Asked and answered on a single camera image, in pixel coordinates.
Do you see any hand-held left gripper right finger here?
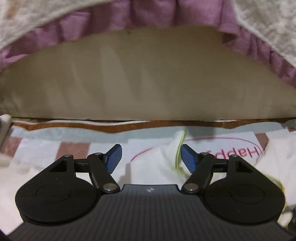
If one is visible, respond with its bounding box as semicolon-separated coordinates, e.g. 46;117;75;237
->
180;144;255;194

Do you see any purple frilled bed skirt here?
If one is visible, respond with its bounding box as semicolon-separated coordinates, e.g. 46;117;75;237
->
0;0;296;89

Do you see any checkered blanket with brown edge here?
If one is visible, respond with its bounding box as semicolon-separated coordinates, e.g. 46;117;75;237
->
0;119;296;176

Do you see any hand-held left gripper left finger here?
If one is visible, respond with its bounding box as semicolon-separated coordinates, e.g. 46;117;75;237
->
48;144;123;194

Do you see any white garment with yellow-green trim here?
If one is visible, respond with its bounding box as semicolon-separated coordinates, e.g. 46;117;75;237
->
0;130;296;234

